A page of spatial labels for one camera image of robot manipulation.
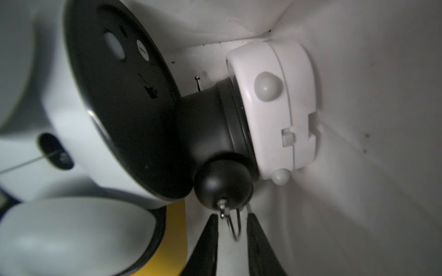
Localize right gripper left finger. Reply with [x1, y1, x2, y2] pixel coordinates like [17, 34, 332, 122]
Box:
[181, 214, 219, 276]

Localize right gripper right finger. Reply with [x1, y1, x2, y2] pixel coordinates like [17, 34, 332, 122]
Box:
[246, 213, 287, 276]

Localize white canvas bag blue handles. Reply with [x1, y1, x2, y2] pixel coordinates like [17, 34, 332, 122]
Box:
[126, 1, 442, 276]

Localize yellow alarm clock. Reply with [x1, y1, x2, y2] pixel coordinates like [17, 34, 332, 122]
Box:
[133, 200, 188, 276]

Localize white black twin-bell alarm clock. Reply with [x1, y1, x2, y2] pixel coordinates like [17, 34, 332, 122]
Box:
[1, 1, 192, 276]

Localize white square alarm clock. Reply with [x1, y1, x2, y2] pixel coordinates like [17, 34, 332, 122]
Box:
[226, 40, 317, 185]

